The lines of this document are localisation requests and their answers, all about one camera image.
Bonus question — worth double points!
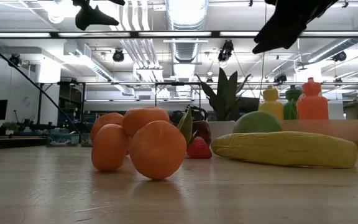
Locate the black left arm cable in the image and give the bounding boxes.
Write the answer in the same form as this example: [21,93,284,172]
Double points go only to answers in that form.
[0,34,78,134]

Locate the green squeeze bottle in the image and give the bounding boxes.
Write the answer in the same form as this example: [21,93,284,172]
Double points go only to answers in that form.
[282,85,303,121]

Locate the green plant in white pot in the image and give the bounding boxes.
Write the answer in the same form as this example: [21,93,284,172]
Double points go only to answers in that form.
[195,67,252,142]

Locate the yellow squeeze bottle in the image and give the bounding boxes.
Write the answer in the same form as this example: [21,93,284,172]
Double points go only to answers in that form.
[258,85,285,122]

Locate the dark side table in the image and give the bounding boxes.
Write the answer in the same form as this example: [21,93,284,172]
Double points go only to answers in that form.
[0,136,47,151]

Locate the silver ventilation duct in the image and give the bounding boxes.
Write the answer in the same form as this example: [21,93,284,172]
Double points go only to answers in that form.
[306,15,358,65]
[165,0,209,63]

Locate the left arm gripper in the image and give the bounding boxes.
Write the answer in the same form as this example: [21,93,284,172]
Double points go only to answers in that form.
[71,0,126,32]

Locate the small red toy strawberry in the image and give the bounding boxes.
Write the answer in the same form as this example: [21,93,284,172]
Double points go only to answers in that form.
[186,136,213,160]

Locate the small printed cardboard box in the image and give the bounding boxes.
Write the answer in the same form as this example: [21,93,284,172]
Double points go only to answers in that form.
[80,133,93,147]

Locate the teal tissue box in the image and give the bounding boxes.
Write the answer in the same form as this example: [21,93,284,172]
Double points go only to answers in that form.
[45,133,81,147]

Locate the orange mandarin bunch with leaf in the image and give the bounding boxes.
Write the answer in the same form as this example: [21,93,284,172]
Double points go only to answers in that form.
[90,106,198,181]

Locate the small green background plant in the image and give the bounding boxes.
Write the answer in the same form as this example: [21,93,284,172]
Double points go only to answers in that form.
[0,121,20,136]

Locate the yellow toy banana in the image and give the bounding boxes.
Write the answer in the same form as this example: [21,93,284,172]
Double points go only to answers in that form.
[210,130,358,169]

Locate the dark red toy apple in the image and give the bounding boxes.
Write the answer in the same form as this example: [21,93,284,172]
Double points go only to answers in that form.
[192,120,213,147]

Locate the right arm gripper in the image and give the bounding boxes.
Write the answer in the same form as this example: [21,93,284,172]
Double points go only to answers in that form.
[252,0,340,55]

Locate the green toy pear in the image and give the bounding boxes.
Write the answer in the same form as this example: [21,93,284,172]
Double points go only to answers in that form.
[232,110,283,135]

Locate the black metal rig frame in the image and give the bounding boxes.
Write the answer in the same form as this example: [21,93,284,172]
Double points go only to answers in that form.
[0,30,358,39]

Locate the orange plastic bin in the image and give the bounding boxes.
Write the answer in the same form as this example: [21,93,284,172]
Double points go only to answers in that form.
[279,119,358,149]

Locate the orange squeeze bottle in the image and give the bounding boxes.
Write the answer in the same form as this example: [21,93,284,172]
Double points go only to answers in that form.
[296,77,330,121]

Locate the black ceiling spotlight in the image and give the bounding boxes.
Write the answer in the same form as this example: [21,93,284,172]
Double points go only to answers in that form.
[217,39,234,63]
[332,50,347,63]
[273,73,288,84]
[7,53,22,68]
[112,48,126,63]

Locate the white ceiling pipes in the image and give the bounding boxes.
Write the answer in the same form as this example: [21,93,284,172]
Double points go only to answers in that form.
[109,0,166,83]

